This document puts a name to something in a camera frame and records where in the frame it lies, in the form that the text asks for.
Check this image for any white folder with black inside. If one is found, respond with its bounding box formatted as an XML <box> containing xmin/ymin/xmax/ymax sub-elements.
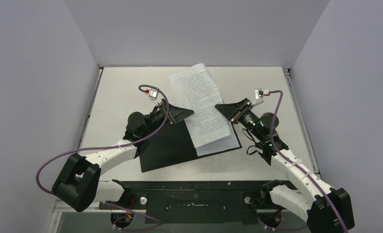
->
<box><xmin>139</xmin><ymin>119</ymin><xmax>243</xmax><ymax>173</ymax></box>

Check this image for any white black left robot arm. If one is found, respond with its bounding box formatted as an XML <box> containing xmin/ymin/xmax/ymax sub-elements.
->
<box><xmin>51</xmin><ymin>100</ymin><xmax>194</xmax><ymax>212</ymax></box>

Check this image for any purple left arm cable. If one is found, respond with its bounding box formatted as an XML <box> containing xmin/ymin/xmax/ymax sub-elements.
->
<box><xmin>35</xmin><ymin>84</ymin><xmax>171</xmax><ymax>232</ymax></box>

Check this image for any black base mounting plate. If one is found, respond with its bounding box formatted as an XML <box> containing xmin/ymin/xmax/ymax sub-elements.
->
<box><xmin>100</xmin><ymin>181</ymin><xmax>283</xmax><ymax>224</ymax></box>

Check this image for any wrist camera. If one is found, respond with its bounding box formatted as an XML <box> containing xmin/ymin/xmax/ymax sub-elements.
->
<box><xmin>148</xmin><ymin>89</ymin><xmax>159</xmax><ymax>100</ymax></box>
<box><xmin>251</xmin><ymin>88</ymin><xmax>270</xmax><ymax>107</ymax></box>

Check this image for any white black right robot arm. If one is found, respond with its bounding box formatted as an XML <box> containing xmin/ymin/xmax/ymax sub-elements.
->
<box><xmin>215</xmin><ymin>99</ymin><xmax>355</xmax><ymax>233</ymax></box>

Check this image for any white paper sheet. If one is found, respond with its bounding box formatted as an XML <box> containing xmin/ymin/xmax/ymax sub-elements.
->
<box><xmin>169</xmin><ymin>63</ymin><xmax>232</xmax><ymax>148</ymax></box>

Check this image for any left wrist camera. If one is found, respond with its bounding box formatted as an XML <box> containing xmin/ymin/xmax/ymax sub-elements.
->
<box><xmin>148</xmin><ymin>89</ymin><xmax>159</xmax><ymax>100</ymax></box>

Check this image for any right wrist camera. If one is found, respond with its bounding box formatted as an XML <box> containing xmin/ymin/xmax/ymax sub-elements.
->
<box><xmin>251</xmin><ymin>88</ymin><xmax>270</xmax><ymax>107</ymax></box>

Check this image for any printed paper sheet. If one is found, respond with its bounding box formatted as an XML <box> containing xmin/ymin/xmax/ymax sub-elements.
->
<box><xmin>196</xmin><ymin>126</ymin><xmax>242</xmax><ymax>157</ymax></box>

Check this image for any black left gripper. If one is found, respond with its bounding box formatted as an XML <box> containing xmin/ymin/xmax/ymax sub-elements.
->
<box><xmin>141</xmin><ymin>99</ymin><xmax>194</xmax><ymax>137</ymax></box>

